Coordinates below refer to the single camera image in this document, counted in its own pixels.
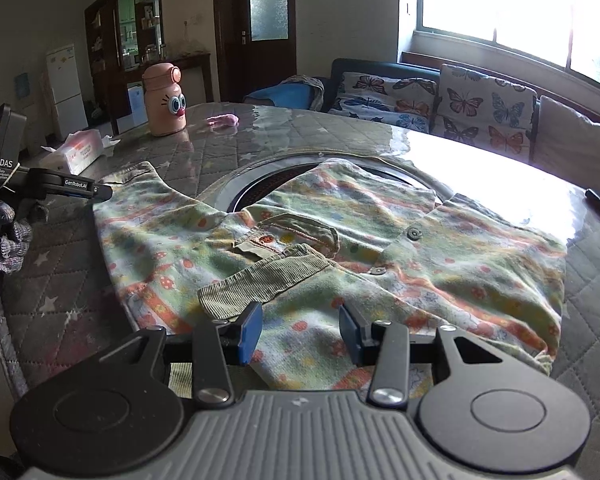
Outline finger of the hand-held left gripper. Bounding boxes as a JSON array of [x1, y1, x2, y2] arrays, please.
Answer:
[[30, 167, 114, 200]]

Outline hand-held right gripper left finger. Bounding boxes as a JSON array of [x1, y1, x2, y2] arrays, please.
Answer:
[[97, 301, 264, 408]]

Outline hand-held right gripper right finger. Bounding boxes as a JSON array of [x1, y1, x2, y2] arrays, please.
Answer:
[[338, 303, 512, 409]]

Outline printed children's shirt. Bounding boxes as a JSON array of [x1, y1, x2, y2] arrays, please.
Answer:
[[92, 157, 569, 394]]

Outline person's left hand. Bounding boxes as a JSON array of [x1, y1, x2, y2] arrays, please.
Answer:
[[0, 195, 35, 273]]

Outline tissue pack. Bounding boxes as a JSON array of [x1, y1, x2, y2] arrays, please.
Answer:
[[41, 129, 124, 174]]

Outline white refrigerator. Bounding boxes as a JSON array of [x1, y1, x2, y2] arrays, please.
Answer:
[[45, 44, 89, 142]]

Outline pink cartoon face bottle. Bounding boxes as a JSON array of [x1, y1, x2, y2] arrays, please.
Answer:
[[141, 62, 189, 137]]

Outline dark wooden display cabinet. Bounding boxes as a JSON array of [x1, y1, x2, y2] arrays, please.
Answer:
[[84, 0, 164, 127]]

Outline dark wooden side table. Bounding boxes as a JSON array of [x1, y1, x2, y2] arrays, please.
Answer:
[[124, 52, 214, 134]]

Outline dark wooden door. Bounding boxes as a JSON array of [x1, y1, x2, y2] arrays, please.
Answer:
[[212, 0, 297, 104]]

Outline blue cloth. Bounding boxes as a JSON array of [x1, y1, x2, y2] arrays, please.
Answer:
[[244, 75, 327, 111]]

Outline butterfly print cushion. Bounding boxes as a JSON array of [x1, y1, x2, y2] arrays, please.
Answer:
[[432, 63, 539, 164], [327, 71, 441, 134]]

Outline dark blue sofa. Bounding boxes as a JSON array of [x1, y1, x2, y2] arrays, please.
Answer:
[[242, 57, 600, 191]]

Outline plain white cushion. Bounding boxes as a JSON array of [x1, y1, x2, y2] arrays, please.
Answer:
[[532, 95, 600, 184]]

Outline window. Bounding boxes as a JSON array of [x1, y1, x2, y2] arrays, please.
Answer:
[[412, 0, 600, 97]]

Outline round table inset ring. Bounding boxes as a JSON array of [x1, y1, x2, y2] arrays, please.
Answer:
[[197, 152, 457, 214]]

